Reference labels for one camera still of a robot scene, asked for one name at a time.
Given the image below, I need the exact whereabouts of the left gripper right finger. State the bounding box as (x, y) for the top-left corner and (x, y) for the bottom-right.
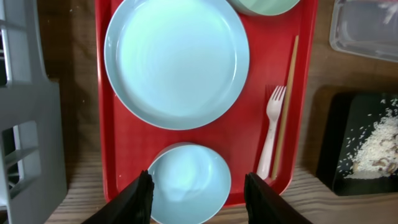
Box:
(244, 172), (312, 224)

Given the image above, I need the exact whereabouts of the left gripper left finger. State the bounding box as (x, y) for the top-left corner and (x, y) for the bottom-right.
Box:
(82, 170), (154, 224)

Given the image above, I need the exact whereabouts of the white plastic fork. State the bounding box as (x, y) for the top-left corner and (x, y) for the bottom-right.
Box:
(256, 86), (286, 180)

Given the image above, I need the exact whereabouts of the wooden chopstick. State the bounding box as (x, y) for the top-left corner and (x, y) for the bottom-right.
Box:
(271, 35), (299, 180)

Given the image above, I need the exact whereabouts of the small light blue bowl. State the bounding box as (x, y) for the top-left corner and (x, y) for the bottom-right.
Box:
(148, 142), (232, 223)

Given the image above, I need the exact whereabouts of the leftover rice with scraps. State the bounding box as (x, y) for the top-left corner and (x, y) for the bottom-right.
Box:
(336, 98), (397, 180)

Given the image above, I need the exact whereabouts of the large light blue plate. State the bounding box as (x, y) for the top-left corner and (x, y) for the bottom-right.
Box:
(104, 0), (249, 130)

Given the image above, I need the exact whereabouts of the light green bowl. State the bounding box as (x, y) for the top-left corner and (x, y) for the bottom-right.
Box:
(228, 0), (300, 16)

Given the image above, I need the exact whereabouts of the grey dishwasher rack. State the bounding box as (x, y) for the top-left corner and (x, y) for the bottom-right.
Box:
(1, 0), (67, 223)

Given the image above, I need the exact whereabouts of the black plastic tray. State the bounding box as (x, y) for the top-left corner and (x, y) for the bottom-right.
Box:
(316, 92), (397, 196)

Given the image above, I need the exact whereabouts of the clear plastic bin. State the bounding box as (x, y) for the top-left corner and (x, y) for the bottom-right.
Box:
(329, 0), (397, 62)

